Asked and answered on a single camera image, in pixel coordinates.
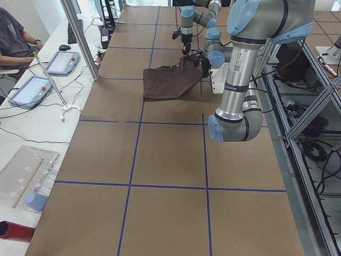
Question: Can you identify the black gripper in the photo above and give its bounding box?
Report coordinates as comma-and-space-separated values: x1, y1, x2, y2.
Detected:
172, 30, 192, 55
186, 52, 211, 77

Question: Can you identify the brown t-shirt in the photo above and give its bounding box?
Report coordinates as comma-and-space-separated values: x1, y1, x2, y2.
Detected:
143, 57, 203, 101

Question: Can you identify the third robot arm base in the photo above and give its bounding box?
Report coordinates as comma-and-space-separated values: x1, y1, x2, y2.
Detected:
315, 37, 340, 65

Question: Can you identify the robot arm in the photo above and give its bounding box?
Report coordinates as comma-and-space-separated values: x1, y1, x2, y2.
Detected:
172, 0, 222, 55
208, 1, 315, 142

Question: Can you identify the black keyboard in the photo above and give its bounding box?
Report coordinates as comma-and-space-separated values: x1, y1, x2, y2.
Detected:
67, 23, 77, 44

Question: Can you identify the black computer mouse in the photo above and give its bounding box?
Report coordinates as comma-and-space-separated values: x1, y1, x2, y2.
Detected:
59, 44, 71, 51

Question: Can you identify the far teach pendant tablet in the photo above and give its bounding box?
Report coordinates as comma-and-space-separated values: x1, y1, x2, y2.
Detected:
46, 51, 80, 76

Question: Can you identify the teach pendant tablet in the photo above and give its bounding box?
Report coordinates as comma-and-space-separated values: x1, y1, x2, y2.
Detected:
8, 76, 52, 109
46, 51, 80, 76

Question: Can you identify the metal grabber stick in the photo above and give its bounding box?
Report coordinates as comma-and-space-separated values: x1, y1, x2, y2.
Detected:
33, 52, 81, 122

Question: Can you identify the near teach pendant tablet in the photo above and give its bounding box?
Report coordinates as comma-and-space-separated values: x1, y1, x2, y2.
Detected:
8, 76, 52, 109

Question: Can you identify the seated person operator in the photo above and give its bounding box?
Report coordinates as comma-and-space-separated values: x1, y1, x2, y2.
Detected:
1, 8, 44, 70

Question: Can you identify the clear plastic bag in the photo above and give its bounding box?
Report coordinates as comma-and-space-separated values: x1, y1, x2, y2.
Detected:
1, 146, 60, 208

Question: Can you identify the blue plastic cup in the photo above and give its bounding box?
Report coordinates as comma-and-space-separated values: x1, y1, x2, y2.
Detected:
24, 192, 48, 212

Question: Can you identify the red cylinder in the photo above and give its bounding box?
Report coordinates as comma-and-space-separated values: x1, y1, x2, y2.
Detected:
1, 221, 35, 243

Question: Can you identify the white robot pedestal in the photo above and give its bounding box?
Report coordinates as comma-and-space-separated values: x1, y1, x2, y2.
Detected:
210, 65, 251, 94

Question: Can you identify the aluminium frame post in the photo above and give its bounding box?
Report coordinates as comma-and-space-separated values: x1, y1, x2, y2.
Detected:
60, 0, 100, 81

